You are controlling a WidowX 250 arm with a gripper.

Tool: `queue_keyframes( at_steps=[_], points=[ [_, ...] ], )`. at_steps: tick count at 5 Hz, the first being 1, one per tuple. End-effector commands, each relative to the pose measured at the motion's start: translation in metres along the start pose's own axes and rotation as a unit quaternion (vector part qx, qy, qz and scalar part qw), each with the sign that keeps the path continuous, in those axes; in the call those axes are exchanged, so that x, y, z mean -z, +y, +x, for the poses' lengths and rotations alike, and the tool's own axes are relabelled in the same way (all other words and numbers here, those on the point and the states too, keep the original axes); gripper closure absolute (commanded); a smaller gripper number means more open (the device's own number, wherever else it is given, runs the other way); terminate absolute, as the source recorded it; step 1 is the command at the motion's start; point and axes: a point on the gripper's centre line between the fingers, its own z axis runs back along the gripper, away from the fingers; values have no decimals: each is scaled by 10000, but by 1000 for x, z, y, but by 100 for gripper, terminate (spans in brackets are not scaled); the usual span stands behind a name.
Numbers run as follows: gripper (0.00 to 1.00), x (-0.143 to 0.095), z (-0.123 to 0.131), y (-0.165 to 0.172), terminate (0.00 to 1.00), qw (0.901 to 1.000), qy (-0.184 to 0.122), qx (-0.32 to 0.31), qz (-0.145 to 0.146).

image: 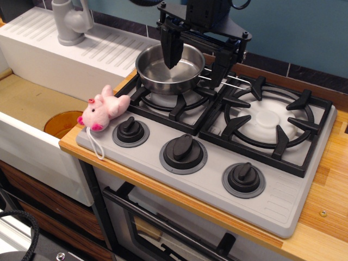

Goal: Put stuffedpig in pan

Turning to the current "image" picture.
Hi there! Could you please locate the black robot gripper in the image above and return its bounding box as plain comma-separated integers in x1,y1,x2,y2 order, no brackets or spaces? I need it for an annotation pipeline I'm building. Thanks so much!
157,1,252,88

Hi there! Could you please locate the pink stuffed pig toy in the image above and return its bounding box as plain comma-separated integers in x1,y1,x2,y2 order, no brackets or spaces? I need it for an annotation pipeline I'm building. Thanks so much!
77,85,131,160

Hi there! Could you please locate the stainless steel pan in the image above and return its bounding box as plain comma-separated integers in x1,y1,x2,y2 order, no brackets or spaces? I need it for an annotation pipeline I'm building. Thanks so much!
135,44,213,95

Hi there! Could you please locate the black left burner grate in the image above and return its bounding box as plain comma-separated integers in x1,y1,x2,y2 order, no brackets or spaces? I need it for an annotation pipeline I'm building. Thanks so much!
112,66,228,136

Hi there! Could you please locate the black burner grate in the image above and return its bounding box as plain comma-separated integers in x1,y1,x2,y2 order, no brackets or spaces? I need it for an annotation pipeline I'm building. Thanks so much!
199,77,337,178
112,66,228,136

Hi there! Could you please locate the black left stove knob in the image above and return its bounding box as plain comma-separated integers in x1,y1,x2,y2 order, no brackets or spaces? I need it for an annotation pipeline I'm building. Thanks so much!
112,116,150,148

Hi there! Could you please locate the black stove knob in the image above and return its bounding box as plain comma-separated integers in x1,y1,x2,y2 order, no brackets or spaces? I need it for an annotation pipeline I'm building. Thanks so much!
112,116,150,148
159,134,208,175
222,162,266,199

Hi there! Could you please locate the black right burner grate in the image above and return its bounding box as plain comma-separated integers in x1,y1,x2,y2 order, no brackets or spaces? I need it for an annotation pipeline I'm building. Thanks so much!
199,77,337,178

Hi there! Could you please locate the black middle stove knob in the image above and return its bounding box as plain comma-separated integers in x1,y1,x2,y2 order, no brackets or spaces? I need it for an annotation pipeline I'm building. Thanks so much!
159,134,208,175

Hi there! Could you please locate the grey toy stove top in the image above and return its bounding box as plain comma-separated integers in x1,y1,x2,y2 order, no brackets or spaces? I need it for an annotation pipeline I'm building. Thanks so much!
76,76,337,238

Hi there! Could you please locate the grey toy faucet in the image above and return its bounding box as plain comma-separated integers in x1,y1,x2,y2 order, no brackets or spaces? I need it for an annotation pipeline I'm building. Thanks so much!
52,0,94,46

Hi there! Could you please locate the black right stove knob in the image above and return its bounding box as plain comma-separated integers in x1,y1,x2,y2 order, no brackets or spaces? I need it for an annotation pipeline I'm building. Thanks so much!
222,162,266,199

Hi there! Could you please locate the orange plastic plate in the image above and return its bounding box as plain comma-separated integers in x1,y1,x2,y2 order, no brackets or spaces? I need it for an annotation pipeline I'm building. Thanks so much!
43,110,83,139

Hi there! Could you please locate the white toy sink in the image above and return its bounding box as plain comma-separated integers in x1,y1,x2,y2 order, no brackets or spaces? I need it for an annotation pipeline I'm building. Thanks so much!
1,7,156,206

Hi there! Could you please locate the toy oven door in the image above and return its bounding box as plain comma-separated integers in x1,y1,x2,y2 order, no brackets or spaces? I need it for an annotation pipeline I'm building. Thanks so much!
94,168,281,260

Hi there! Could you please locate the wooden drawer front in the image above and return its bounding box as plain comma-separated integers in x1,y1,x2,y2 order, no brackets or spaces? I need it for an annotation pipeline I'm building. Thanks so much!
1,162,115,260

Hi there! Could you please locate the black oven door handle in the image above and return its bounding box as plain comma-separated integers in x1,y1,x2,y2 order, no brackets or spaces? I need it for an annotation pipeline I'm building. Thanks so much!
102,182,236,260

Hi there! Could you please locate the black braided cable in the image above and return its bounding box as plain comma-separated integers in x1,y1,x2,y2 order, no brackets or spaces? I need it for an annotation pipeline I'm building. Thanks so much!
0,209,40,261

